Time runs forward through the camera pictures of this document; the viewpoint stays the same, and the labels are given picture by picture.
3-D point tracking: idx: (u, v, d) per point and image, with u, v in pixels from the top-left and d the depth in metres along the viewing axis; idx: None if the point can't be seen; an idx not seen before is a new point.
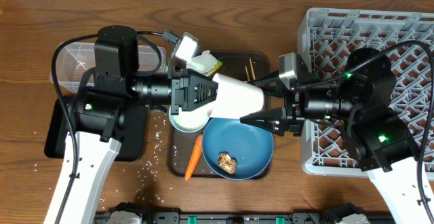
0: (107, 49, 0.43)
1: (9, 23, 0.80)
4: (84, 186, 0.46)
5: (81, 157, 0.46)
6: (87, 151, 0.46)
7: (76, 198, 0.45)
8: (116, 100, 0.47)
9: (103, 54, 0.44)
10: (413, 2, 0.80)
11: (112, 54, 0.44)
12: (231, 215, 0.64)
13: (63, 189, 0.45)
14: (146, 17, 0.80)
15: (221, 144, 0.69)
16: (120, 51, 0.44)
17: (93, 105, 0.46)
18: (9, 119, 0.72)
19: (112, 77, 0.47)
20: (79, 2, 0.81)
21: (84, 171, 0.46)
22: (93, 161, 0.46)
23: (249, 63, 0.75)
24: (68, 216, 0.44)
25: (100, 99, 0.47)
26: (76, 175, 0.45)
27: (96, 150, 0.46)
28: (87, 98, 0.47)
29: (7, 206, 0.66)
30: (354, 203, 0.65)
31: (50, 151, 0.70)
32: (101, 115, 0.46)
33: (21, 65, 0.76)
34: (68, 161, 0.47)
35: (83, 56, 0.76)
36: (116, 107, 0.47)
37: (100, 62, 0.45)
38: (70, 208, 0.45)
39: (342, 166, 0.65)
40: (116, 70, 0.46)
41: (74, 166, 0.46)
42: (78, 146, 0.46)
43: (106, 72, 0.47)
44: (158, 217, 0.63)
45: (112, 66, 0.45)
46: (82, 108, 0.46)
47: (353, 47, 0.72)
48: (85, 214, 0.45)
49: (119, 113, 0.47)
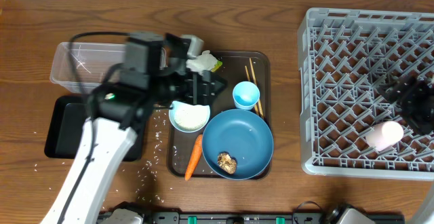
0: (139, 49, 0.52)
1: (9, 23, 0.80)
4: (97, 171, 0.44)
5: (96, 143, 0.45)
6: (103, 137, 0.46)
7: (88, 183, 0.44)
8: (138, 94, 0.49)
9: (135, 51, 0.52)
10: (413, 2, 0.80)
11: (143, 53, 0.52)
12: (232, 215, 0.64)
13: (76, 172, 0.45)
14: (146, 17, 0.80)
15: (221, 144, 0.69)
16: (149, 51, 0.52)
17: (114, 95, 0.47)
18: (9, 119, 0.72)
19: (137, 72, 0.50)
20: (79, 2, 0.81)
21: (100, 156, 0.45)
22: (109, 147, 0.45)
23: (249, 63, 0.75)
24: (81, 200, 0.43)
25: (121, 90, 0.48)
26: (91, 159, 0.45)
27: (113, 138, 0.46)
28: (108, 88, 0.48)
29: (6, 206, 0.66)
30: (354, 202, 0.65)
31: (51, 151, 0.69)
32: (121, 105, 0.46)
33: (21, 65, 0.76)
34: (84, 145, 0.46)
35: (83, 56, 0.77)
36: (135, 100, 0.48)
37: (130, 58, 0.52)
38: (81, 192, 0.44)
39: (342, 165, 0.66)
40: (144, 66, 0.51)
41: (91, 150, 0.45)
42: (95, 131, 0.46)
43: (132, 68, 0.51)
44: (158, 217, 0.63)
45: (140, 62, 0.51)
46: (104, 98, 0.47)
47: (353, 47, 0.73)
48: (94, 200, 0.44)
49: (138, 106, 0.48)
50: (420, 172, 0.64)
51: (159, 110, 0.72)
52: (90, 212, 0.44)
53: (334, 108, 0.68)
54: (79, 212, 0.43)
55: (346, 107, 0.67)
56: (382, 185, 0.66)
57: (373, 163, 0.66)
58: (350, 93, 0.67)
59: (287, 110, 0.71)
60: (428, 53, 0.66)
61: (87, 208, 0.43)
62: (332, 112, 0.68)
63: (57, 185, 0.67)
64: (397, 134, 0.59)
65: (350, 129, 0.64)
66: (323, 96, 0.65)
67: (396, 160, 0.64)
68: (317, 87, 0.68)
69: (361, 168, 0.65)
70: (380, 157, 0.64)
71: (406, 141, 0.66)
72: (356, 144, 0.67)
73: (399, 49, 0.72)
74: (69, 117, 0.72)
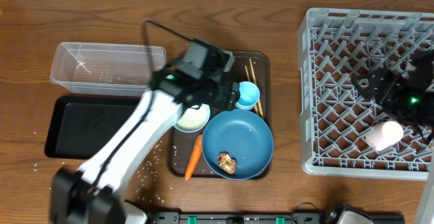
0: (201, 47, 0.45)
1: (9, 23, 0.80)
4: (146, 133, 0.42)
5: (152, 108, 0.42)
6: (159, 107, 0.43)
7: (133, 144, 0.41)
8: (189, 84, 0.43)
9: (199, 49, 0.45)
10: (413, 2, 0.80)
11: (202, 52, 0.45)
12: (232, 215, 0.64)
13: (125, 129, 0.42)
14: (146, 17, 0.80)
15: (222, 144, 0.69)
16: (210, 51, 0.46)
17: (175, 79, 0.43)
18: (9, 119, 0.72)
19: (195, 66, 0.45)
20: (79, 2, 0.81)
21: (153, 121, 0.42)
22: (159, 118, 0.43)
23: (249, 63, 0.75)
24: (123, 155, 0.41)
25: (180, 79, 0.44)
26: (145, 120, 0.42)
27: (167, 108, 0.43)
28: (168, 72, 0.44)
29: (6, 206, 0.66)
30: (354, 202, 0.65)
31: (51, 151, 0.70)
32: (173, 90, 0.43)
33: (22, 65, 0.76)
34: (140, 107, 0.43)
35: (83, 56, 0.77)
36: (190, 90, 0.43)
37: (190, 52, 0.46)
38: (124, 150, 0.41)
39: (342, 166, 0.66)
40: (203, 62, 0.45)
41: (146, 112, 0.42)
42: (154, 98, 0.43)
43: (190, 62, 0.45)
44: (158, 217, 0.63)
45: (198, 60, 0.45)
46: (163, 77, 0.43)
47: (354, 47, 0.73)
48: (131, 165, 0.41)
49: (190, 96, 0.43)
50: (420, 172, 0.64)
51: None
52: (125, 175, 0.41)
53: (334, 108, 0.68)
54: (119, 166, 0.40)
55: (346, 107, 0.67)
56: (382, 185, 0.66)
57: (373, 163, 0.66)
58: (350, 93, 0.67)
59: (287, 110, 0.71)
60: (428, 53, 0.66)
61: (123, 173, 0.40)
62: (332, 112, 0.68)
63: None
64: (397, 134, 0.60)
65: (350, 129, 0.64)
66: (323, 96, 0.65)
67: (396, 160, 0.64)
68: (317, 87, 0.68)
69: (362, 168, 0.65)
70: (380, 157, 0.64)
71: (406, 141, 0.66)
72: (356, 144, 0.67)
73: (399, 49, 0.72)
74: (69, 117, 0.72)
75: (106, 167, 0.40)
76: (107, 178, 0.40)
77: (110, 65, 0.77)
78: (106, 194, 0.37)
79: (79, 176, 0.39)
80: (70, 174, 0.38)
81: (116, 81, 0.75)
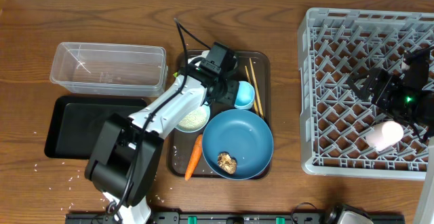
0: (220, 50, 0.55)
1: (9, 23, 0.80)
4: (182, 102, 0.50)
5: (186, 85, 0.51)
6: (192, 84, 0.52)
7: (173, 106, 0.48)
8: (211, 79, 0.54)
9: (219, 51, 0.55)
10: (413, 2, 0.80)
11: (222, 53, 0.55)
12: (231, 215, 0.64)
13: (166, 96, 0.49)
14: (146, 17, 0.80)
15: (222, 144, 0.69)
16: (227, 53, 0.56)
17: (200, 71, 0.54)
18: (9, 119, 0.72)
19: (215, 65, 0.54)
20: (79, 2, 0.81)
21: (187, 95, 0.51)
22: (192, 92, 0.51)
23: (249, 63, 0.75)
24: (165, 113, 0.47)
25: (203, 73, 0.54)
26: (181, 92, 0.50)
27: (197, 87, 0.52)
28: (193, 67, 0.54)
29: (7, 205, 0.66)
30: (354, 202, 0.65)
31: (51, 151, 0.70)
32: (198, 80, 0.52)
33: (22, 65, 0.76)
34: (178, 84, 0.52)
35: (83, 56, 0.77)
36: (210, 83, 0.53)
37: (211, 53, 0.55)
38: (166, 109, 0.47)
39: (342, 166, 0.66)
40: (222, 62, 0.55)
41: (182, 85, 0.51)
42: (188, 79, 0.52)
43: (211, 62, 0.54)
44: (158, 217, 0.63)
45: (217, 60, 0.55)
46: (191, 71, 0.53)
47: (353, 47, 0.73)
48: (167, 125, 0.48)
49: (210, 87, 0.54)
50: (420, 172, 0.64)
51: None
52: (164, 130, 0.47)
53: (334, 108, 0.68)
54: (162, 121, 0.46)
55: (346, 107, 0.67)
56: (382, 184, 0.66)
57: (373, 163, 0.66)
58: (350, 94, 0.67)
59: (287, 110, 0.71)
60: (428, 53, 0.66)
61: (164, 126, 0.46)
62: (332, 112, 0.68)
63: (58, 185, 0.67)
64: (397, 134, 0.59)
65: (350, 129, 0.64)
66: (323, 96, 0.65)
67: (396, 160, 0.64)
68: (317, 87, 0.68)
69: (361, 168, 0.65)
70: (380, 157, 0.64)
71: (406, 141, 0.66)
72: (356, 144, 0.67)
73: (399, 49, 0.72)
74: (69, 117, 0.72)
75: (152, 119, 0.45)
76: (152, 127, 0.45)
77: (110, 64, 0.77)
78: (153, 137, 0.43)
79: (128, 122, 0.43)
80: (121, 120, 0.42)
81: (116, 81, 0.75)
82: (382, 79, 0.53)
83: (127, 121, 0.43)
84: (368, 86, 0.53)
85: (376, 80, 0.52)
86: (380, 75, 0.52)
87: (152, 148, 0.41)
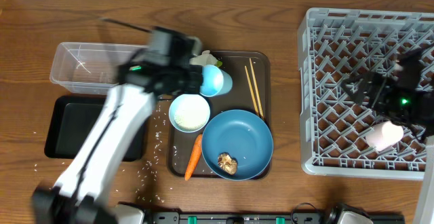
0: (160, 35, 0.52)
1: (9, 23, 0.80)
4: (117, 129, 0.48)
5: (119, 106, 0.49)
6: (128, 101, 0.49)
7: (110, 138, 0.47)
8: (157, 69, 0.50)
9: (159, 38, 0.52)
10: (413, 2, 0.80)
11: (163, 38, 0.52)
12: (231, 215, 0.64)
13: (100, 127, 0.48)
14: (146, 17, 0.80)
15: (222, 144, 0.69)
16: (170, 38, 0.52)
17: (140, 68, 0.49)
18: (9, 119, 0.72)
19: (157, 54, 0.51)
20: (79, 2, 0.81)
21: (123, 115, 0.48)
22: (129, 110, 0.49)
23: (249, 63, 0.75)
24: (100, 159, 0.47)
25: (145, 67, 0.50)
26: (115, 117, 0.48)
27: (135, 100, 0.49)
28: (131, 64, 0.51)
29: (6, 206, 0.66)
30: (354, 202, 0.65)
31: (51, 151, 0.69)
32: (141, 77, 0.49)
33: (21, 65, 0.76)
34: (108, 107, 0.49)
35: (83, 56, 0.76)
36: (156, 76, 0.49)
37: (152, 41, 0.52)
38: (103, 146, 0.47)
39: (342, 165, 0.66)
40: (165, 50, 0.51)
41: (115, 110, 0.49)
42: (122, 94, 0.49)
43: (152, 50, 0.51)
44: (158, 217, 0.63)
45: (157, 47, 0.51)
46: (129, 69, 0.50)
47: (353, 47, 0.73)
48: (112, 159, 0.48)
49: (158, 82, 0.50)
50: (420, 172, 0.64)
51: (159, 110, 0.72)
52: (110, 166, 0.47)
53: (334, 108, 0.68)
54: (98, 168, 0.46)
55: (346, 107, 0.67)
56: (382, 184, 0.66)
57: (373, 163, 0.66)
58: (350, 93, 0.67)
59: (287, 110, 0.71)
60: (427, 53, 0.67)
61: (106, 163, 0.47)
62: (332, 112, 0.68)
63: None
64: (397, 133, 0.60)
65: (350, 129, 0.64)
66: (323, 97, 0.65)
67: (396, 160, 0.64)
68: (317, 87, 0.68)
69: (361, 168, 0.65)
70: (380, 157, 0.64)
71: (406, 141, 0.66)
72: (356, 144, 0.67)
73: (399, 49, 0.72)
74: (69, 117, 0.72)
75: (85, 174, 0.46)
76: (86, 185, 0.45)
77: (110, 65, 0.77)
78: (91, 199, 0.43)
79: (55, 193, 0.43)
80: (49, 191, 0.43)
81: None
82: (376, 82, 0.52)
83: (54, 193, 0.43)
84: (362, 90, 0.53)
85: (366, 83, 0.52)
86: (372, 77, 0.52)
87: (93, 208, 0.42)
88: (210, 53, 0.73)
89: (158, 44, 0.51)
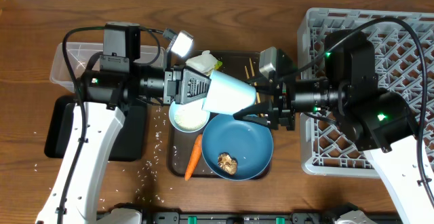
0: (116, 32, 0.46)
1: (9, 24, 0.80)
4: (91, 153, 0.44)
5: (89, 124, 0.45)
6: (95, 118, 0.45)
7: (85, 161, 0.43)
8: (120, 76, 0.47)
9: (115, 36, 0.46)
10: (413, 2, 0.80)
11: (121, 37, 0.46)
12: (232, 215, 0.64)
13: (72, 152, 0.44)
14: (146, 17, 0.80)
15: (221, 144, 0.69)
16: (127, 34, 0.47)
17: (99, 80, 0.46)
18: (9, 119, 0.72)
19: (118, 56, 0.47)
20: (79, 2, 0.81)
21: (94, 135, 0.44)
22: (101, 127, 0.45)
23: (249, 63, 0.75)
24: (78, 188, 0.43)
25: (106, 75, 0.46)
26: (85, 139, 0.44)
27: (106, 116, 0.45)
28: (91, 74, 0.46)
29: (6, 205, 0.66)
30: (354, 202, 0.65)
31: (51, 151, 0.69)
32: (107, 87, 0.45)
33: (21, 65, 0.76)
34: (76, 128, 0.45)
35: (83, 56, 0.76)
36: (121, 80, 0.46)
37: (108, 43, 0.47)
38: (79, 172, 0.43)
39: (342, 166, 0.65)
40: (125, 50, 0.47)
41: (84, 131, 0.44)
42: (87, 114, 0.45)
43: (113, 53, 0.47)
44: (158, 217, 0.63)
45: (116, 49, 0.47)
46: (89, 83, 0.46)
47: None
48: (92, 182, 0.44)
49: (123, 87, 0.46)
50: None
51: (159, 110, 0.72)
52: (90, 191, 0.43)
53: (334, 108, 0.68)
54: (77, 197, 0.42)
55: None
56: (382, 184, 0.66)
57: None
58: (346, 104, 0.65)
59: None
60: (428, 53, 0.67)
61: (85, 189, 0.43)
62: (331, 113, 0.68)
63: None
64: None
65: None
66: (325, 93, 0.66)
67: None
68: None
69: (361, 169, 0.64)
70: None
71: None
72: None
73: (399, 49, 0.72)
74: (68, 117, 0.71)
75: (64, 210, 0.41)
76: (69, 217, 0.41)
77: None
78: None
79: None
80: None
81: None
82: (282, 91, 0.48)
83: None
84: (275, 123, 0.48)
85: (268, 119, 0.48)
86: (271, 113, 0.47)
87: None
88: (210, 53, 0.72)
89: (116, 49, 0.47)
